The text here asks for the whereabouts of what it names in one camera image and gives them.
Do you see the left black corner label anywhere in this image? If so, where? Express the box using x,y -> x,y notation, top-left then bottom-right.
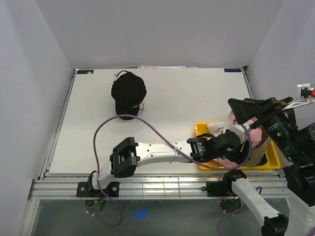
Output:
77,70 -> 94,74

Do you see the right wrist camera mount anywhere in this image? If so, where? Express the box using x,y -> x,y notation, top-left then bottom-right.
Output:
283,83 -> 315,110

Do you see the aluminium frame rail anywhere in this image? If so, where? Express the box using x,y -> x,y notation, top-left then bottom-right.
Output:
29,177 -> 289,200

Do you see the white baseball cap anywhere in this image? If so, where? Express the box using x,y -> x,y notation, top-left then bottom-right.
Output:
206,122 -> 225,134

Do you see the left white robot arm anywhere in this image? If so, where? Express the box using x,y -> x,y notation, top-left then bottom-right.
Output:
87,130 -> 250,197

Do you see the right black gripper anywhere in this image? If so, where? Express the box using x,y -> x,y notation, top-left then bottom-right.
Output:
226,95 -> 303,161

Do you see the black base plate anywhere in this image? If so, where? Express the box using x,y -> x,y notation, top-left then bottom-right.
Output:
75,181 -> 120,198
201,180 -> 236,197

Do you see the yellow plastic tray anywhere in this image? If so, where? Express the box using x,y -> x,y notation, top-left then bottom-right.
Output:
195,122 -> 281,170

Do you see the black corner label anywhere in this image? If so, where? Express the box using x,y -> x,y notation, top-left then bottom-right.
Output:
77,70 -> 94,74
224,68 -> 242,73

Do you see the beige baseball cap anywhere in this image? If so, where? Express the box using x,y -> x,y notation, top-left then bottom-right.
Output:
245,127 -> 269,167

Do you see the pink baseball cap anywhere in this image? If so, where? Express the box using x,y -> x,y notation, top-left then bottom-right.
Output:
216,111 -> 263,168

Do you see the right black corner label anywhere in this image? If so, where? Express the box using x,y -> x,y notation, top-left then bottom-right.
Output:
224,68 -> 242,73

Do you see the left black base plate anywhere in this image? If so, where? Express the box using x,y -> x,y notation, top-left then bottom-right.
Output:
75,181 -> 120,198

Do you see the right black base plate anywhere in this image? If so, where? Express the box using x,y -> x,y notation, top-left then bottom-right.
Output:
201,180 -> 236,197

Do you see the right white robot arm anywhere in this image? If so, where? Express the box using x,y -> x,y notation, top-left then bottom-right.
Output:
222,97 -> 315,236

